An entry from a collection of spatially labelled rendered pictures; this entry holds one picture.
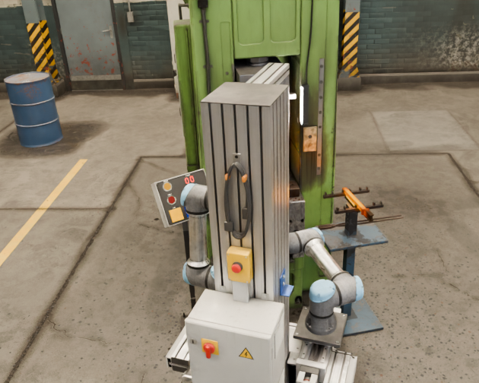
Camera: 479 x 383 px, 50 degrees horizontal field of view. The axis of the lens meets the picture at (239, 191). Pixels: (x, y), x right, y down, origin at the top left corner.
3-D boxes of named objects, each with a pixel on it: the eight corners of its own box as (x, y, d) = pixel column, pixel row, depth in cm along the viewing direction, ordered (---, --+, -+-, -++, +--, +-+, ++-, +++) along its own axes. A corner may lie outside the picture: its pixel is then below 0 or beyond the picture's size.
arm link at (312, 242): (338, 312, 243) (290, 245, 287) (366, 304, 248) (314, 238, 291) (341, 293, 237) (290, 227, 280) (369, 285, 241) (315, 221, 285)
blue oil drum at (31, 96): (53, 147, 696) (39, 82, 655) (11, 147, 701) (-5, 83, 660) (69, 131, 748) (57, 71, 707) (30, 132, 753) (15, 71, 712)
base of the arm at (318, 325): (333, 338, 242) (334, 321, 238) (302, 331, 247) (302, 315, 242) (339, 317, 255) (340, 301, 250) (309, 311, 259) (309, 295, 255)
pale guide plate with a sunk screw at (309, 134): (316, 150, 346) (317, 127, 339) (302, 152, 346) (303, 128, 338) (315, 150, 348) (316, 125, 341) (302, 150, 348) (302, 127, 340)
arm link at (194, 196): (207, 293, 258) (206, 190, 239) (180, 287, 263) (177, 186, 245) (217, 283, 268) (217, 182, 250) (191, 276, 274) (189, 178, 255)
